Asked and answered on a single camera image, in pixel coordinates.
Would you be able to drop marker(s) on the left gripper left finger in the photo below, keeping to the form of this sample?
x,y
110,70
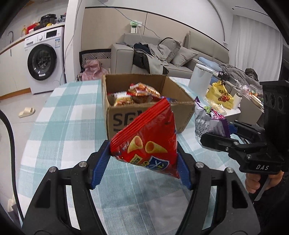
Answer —
x,y
48,211

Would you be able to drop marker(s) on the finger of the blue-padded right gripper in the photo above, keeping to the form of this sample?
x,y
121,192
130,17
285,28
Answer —
x,y
252,133
229,145

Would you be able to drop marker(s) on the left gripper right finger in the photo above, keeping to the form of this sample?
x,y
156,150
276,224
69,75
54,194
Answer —
x,y
234,212

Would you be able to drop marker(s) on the silver grey snack bag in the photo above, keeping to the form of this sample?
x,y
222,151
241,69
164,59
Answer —
x,y
208,120

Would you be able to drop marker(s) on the red cone snack bag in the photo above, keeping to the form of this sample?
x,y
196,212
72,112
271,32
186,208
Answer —
x,y
149,140

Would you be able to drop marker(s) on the red white snack bag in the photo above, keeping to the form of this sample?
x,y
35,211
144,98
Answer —
x,y
142,93

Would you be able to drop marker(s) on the orange white noodle snack bag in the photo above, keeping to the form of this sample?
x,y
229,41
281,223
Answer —
x,y
120,98

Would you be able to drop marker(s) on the yellow plastic bag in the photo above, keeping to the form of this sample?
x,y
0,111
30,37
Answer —
x,y
218,94

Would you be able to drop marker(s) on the brown cardboard box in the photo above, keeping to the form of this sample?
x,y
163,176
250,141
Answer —
x,y
118,117

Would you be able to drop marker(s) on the white cylindrical kettle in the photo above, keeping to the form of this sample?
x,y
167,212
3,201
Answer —
x,y
200,80

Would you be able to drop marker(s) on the grey sofa cushion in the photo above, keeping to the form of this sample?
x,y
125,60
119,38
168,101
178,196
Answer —
x,y
183,56

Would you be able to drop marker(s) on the teal plaid tablecloth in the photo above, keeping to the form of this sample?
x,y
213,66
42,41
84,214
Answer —
x,y
130,199

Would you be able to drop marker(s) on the beige slipper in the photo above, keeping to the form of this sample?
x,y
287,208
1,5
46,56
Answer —
x,y
28,111

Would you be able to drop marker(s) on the pile of grey clothes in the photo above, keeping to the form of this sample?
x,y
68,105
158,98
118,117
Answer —
x,y
152,58

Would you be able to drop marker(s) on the grey fabric sofa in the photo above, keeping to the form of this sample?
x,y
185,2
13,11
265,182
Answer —
x,y
207,48

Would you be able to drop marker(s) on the pink cloth bundle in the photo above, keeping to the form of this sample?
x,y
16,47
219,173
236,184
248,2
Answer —
x,y
93,70

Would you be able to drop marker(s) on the black patterned chair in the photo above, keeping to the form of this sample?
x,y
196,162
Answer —
x,y
102,55

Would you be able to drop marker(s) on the white front-load washing machine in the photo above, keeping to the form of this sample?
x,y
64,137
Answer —
x,y
44,53

